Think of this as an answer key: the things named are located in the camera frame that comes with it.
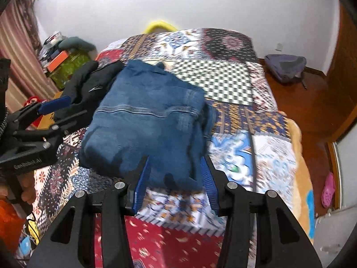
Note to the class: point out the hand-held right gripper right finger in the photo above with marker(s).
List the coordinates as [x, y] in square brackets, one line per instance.
[207, 191]

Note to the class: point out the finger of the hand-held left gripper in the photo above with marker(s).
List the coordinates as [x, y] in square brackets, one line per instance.
[55, 104]
[68, 118]

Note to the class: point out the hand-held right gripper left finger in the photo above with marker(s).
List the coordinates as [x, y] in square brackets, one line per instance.
[142, 185]

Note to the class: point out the blue denim jacket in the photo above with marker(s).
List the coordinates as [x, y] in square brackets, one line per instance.
[145, 122]

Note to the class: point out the person's left hand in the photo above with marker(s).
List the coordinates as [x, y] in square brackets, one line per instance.
[28, 189]

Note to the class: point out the red toy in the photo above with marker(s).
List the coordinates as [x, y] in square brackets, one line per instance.
[33, 100]

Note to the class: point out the black garment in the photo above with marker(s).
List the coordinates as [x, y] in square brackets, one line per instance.
[83, 81]

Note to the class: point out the green patterned cloth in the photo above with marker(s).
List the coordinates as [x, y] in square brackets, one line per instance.
[69, 69]

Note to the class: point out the orange box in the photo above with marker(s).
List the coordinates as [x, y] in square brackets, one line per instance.
[57, 61]

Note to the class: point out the striped brown curtain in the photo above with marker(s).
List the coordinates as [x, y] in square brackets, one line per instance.
[19, 58]

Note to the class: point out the pile of papers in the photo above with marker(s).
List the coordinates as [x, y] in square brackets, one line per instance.
[50, 46]

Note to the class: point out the teal cloth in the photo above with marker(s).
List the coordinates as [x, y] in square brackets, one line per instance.
[76, 43]

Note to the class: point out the orange bag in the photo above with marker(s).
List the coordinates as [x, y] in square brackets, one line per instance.
[9, 223]

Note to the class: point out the tan fleece sheet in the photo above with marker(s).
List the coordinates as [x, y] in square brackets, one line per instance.
[302, 178]

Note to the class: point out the patchwork printed blanket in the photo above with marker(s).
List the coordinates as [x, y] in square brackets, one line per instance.
[223, 72]

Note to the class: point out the pink clog shoe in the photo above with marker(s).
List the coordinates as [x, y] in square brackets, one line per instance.
[328, 189]

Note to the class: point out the yellow round cushion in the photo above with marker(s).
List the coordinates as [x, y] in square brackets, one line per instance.
[157, 25]

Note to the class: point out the white cabinet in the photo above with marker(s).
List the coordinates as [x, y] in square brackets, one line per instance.
[339, 201]

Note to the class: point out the grey purple backpack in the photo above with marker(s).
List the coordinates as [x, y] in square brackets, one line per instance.
[284, 68]

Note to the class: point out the wooden door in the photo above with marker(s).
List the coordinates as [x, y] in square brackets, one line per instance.
[341, 75]

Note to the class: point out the white wall socket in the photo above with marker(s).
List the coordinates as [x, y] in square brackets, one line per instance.
[279, 47]

